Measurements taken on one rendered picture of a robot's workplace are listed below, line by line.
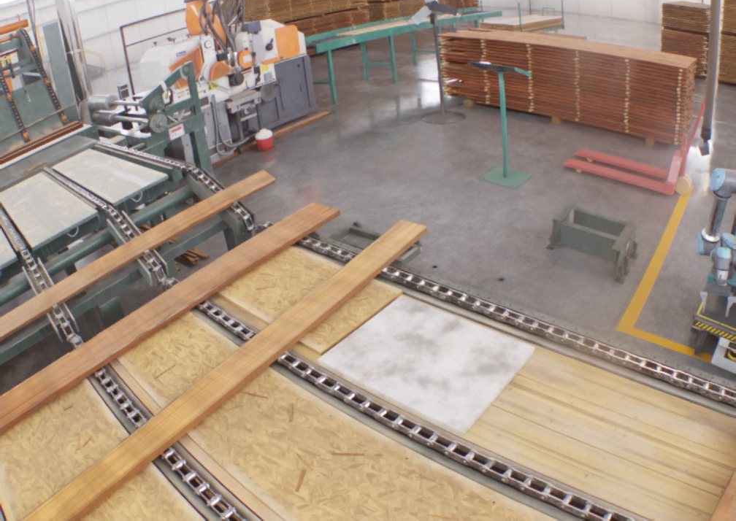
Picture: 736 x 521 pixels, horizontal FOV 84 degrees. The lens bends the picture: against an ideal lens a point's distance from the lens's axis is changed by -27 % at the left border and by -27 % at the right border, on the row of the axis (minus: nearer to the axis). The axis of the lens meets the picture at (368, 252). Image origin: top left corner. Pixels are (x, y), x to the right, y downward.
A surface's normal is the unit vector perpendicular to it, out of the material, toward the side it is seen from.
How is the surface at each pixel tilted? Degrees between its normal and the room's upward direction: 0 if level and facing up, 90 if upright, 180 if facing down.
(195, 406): 0
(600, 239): 90
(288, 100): 90
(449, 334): 0
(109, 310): 90
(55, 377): 0
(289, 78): 90
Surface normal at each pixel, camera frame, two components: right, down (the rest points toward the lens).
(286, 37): 0.74, 0.26
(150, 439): -0.11, -0.86
